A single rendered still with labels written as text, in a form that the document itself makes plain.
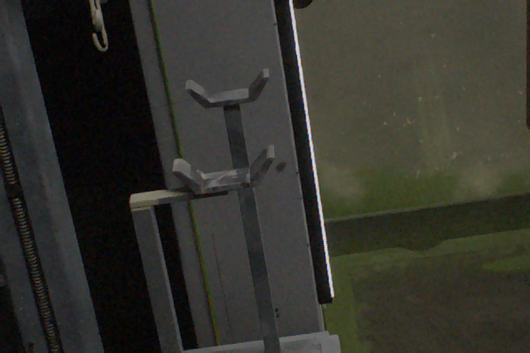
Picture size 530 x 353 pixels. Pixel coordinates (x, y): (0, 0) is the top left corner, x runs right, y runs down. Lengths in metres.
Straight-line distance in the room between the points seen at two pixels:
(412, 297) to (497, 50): 0.73
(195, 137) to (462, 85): 1.65
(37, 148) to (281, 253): 0.65
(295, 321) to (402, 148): 1.45
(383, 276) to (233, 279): 1.38
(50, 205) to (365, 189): 2.04
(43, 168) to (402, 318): 1.83
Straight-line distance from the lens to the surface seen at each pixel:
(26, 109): 0.92
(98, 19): 1.41
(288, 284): 1.54
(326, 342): 1.21
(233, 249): 1.51
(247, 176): 0.85
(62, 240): 0.97
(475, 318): 2.67
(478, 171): 2.97
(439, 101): 3.00
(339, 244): 2.96
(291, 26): 1.41
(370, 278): 2.88
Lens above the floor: 1.42
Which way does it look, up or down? 23 degrees down
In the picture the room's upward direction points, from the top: 9 degrees counter-clockwise
